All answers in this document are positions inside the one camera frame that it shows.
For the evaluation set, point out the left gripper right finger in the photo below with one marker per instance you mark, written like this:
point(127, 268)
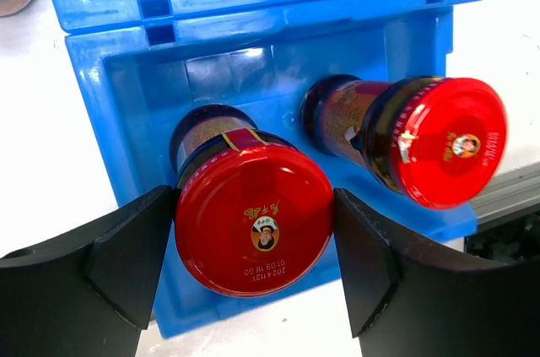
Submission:
point(407, 295)

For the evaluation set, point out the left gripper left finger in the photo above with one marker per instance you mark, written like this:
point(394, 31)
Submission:
point(90, 291)

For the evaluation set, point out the red-lid sauce jar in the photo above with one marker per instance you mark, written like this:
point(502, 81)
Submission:
point(436, 140)
point(254, 213)

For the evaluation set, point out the blue plastic three-compartment bin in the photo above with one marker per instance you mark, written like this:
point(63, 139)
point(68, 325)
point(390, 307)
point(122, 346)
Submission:
point(142, 65)

